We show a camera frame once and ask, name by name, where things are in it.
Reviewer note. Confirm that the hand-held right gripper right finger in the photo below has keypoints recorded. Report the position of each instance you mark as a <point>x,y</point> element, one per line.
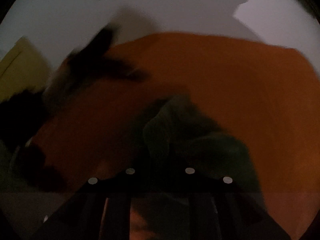
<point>182,185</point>

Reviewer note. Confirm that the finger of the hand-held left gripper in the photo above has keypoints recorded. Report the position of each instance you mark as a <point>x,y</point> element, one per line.
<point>112,68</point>
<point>100,47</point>

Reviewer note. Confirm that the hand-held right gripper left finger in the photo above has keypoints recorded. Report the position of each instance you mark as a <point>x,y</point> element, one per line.
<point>135,185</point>

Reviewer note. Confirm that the grey fleece garment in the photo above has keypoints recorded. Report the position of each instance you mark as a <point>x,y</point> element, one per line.
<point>190,135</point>

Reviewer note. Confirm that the beige curtain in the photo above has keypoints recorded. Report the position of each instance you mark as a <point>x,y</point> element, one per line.
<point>20,67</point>

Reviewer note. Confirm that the orange fleece blanket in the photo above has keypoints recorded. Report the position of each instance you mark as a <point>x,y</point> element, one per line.
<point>237,92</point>

